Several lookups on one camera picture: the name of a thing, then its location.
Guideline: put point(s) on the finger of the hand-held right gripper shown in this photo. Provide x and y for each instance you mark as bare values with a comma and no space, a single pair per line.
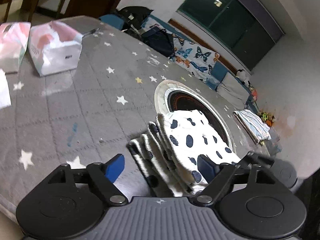
262,160

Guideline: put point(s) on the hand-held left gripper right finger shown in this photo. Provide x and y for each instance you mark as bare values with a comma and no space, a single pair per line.
206,167

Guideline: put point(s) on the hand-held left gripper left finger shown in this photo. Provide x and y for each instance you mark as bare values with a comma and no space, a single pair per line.
115,167

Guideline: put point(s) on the white navy polka dot pants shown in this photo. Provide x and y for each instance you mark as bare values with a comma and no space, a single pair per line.
190,135

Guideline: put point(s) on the striped folded cloth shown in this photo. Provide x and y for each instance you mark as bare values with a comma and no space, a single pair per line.
255,125

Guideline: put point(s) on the green orange toy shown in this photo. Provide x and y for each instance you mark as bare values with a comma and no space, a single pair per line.
267,118

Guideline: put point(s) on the orange plush toy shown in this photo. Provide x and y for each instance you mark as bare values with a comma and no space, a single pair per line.
254,95

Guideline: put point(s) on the round table heater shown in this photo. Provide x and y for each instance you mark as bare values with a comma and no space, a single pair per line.
190,102

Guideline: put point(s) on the grey star print tablecloth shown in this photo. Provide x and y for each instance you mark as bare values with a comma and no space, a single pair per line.
75,110

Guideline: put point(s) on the grey pillow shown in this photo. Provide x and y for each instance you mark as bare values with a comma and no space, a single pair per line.
232,90

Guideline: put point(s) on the white black plush toy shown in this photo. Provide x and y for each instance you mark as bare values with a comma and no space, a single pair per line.
242,74

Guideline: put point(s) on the butterfly print cushion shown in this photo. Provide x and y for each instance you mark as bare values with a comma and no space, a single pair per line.
197,62

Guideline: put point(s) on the white tissue pack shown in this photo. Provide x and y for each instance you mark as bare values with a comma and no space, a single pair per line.
57,57

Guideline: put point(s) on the dark bag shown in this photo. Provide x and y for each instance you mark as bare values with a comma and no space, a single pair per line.
160,42

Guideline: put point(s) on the white paper sheet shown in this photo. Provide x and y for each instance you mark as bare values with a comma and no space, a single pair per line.
4,90

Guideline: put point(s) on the dark window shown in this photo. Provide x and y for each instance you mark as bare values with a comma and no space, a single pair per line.
237,25

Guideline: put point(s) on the black pen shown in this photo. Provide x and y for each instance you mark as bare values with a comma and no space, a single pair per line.
91,32

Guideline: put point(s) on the pink white plastic bag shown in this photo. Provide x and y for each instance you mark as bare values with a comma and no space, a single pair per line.
12,47

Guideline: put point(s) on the wooden side table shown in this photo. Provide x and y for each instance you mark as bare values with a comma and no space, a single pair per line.
35,0

